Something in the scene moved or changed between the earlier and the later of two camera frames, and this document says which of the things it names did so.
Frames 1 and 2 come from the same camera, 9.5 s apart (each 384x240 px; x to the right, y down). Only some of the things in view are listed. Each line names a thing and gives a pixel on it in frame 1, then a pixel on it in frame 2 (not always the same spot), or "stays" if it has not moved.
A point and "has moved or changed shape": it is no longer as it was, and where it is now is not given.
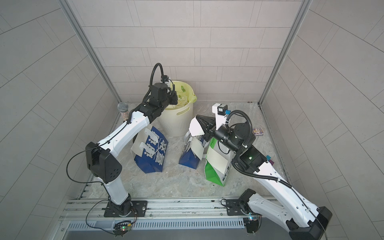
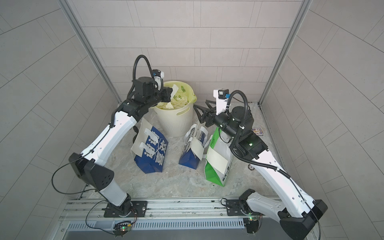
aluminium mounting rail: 215,209 stays
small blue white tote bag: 193,150 stays
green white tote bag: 218,161 stays
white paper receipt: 195,128 has moved or changed shape
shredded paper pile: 182,101 stays
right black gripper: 209,129 to 210,112
